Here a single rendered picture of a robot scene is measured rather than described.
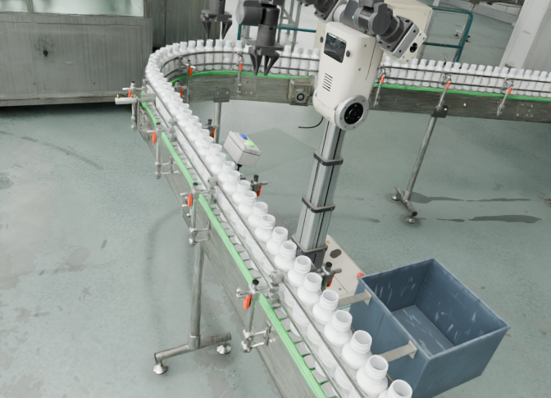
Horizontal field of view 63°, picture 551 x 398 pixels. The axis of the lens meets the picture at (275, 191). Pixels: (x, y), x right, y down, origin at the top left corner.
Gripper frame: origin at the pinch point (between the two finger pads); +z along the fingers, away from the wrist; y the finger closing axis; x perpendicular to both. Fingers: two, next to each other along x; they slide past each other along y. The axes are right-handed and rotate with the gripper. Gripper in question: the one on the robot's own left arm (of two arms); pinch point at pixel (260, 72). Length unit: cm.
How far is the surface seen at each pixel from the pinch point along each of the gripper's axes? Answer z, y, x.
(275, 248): 29, -14, -49
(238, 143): 29.5, 0.6, 9.8
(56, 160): 144, -50, 215
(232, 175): 26.4, -12.7, -16.5
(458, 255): 134, 188, 24
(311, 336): 36, -15, -72
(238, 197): 28.7, -14.0, -25.2
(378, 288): 52, 27, -51
